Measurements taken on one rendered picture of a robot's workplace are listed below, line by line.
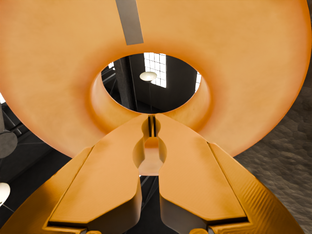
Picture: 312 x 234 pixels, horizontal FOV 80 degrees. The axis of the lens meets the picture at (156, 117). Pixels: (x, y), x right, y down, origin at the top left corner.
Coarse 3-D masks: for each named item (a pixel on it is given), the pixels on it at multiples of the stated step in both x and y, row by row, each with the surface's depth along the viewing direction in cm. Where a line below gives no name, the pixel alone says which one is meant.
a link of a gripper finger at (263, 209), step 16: (208, 144) 9; (224, 160) 8; (240, 176) 7; (240, 192) 7; (256, 192) 7; (256, 208) 6; (272, 208) 6; (224, 224) 6; (240, 224) 6; (256, 224) 6; (272, 224) 6; (288, 224) 6
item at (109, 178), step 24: (144, 120) 11; (96, 144) 9; (120, 144) 9; (96, 168) 8; (120, 168) 8; (72, 192) 7; (96, 192) 7; (120, 192) 7; (72, 216) 6; (96, 216) 6; (120, 216) 7
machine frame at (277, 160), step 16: (304, 96) 32; (288, 112) 36; (304, 112) 34; (288, 128) 37; (304, 128) 36; (256, 144) 44; (272, 144) 42; (288, 144) 40; (304, 144) 38; (240, 160) 50; (256, 160) 47; (272, 160) 44; (288, 160) 42; (304, 160) 40; (256, 176) 51; (272, 176) 47; (288, 176) 44; (304, 176) 42; (272, 192) 51; (288, 192) 47; (304, 192) 45; (288, 208) 51; (304, 208) 48; (304, 224) 51
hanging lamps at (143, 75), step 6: (144, 72) 676; (150, 72) 677; (144, 78) 670; (150, 78) 676; (150, 102) 738; (0, 186) 383; (6, 186) 380; (0, 192) 382; (6, 192) 378; (0, 198) 381; (6, 198) 358; (0, 204) 371; (12, 210) 407
